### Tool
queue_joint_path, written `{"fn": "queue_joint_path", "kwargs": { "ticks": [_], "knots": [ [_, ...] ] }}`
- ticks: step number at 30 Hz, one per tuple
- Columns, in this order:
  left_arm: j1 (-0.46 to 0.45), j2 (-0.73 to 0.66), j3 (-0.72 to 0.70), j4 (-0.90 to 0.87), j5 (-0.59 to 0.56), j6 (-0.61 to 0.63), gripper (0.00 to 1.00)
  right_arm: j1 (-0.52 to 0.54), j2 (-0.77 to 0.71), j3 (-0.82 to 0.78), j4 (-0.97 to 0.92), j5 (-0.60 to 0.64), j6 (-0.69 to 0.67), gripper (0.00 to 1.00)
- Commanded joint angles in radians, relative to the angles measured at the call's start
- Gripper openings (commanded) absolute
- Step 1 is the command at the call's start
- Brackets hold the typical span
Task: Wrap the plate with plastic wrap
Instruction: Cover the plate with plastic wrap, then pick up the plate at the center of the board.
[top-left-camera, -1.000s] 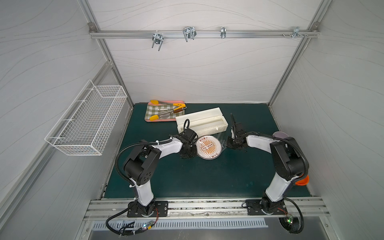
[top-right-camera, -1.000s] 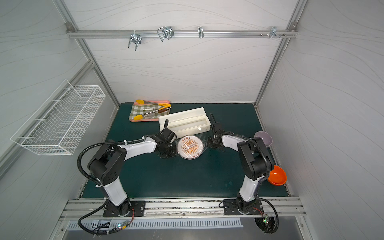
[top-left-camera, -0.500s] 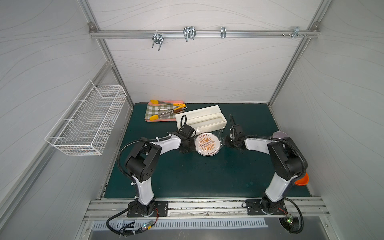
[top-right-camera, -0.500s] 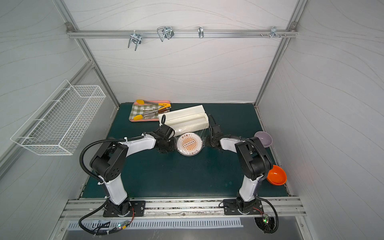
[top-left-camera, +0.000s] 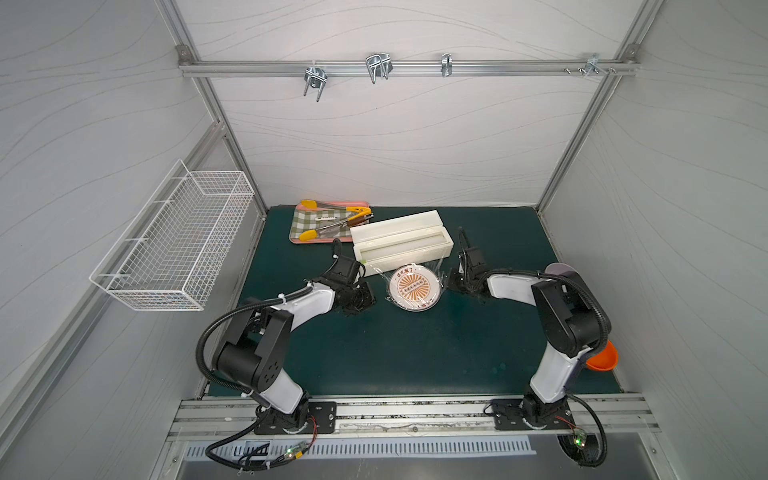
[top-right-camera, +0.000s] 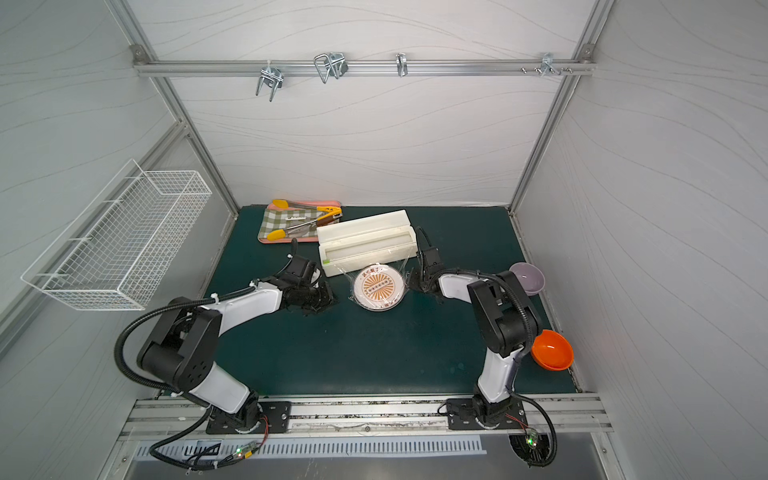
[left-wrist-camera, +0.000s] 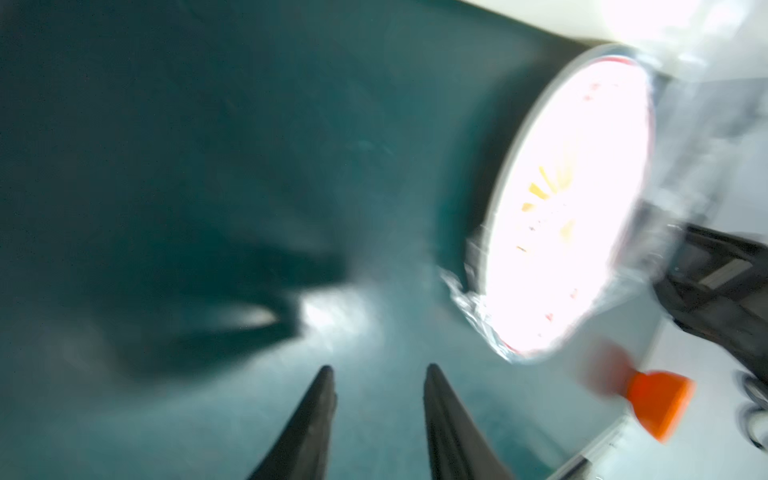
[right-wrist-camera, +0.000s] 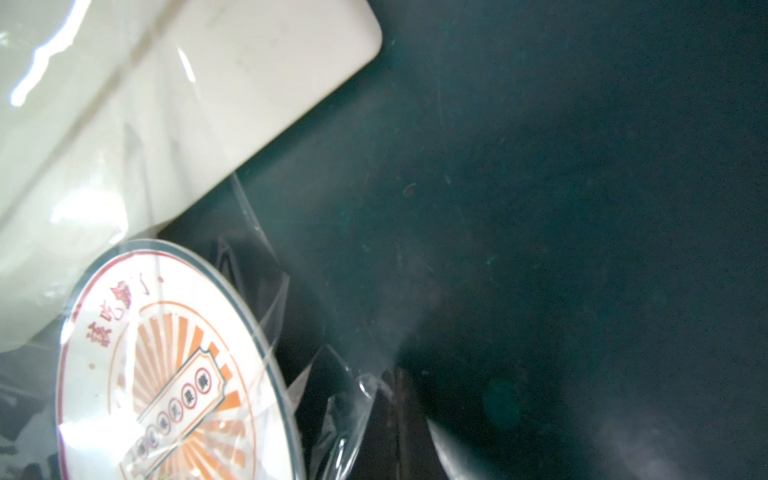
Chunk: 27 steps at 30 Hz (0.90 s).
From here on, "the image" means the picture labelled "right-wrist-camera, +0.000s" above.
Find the green table mat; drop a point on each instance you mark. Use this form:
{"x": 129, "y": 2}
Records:
{"x": 556, "y": 211}

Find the white plastic wrap dispenser box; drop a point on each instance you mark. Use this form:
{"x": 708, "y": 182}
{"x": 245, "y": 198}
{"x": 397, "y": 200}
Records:
{"x": 117, "y": 116}

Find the round printed plate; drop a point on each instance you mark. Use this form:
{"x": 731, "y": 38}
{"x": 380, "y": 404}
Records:
{"x": 164, "y": 373}

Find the clear plastic wrap sheet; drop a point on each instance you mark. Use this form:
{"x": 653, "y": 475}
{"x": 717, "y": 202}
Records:
{"x": 331, "y": 405}

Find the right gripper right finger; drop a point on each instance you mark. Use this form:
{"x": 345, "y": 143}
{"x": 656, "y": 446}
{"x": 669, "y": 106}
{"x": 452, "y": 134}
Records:
{"x": 447, "y": 457}

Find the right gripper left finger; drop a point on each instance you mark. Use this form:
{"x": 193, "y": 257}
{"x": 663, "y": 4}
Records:
{"x": 385, "y": 450}

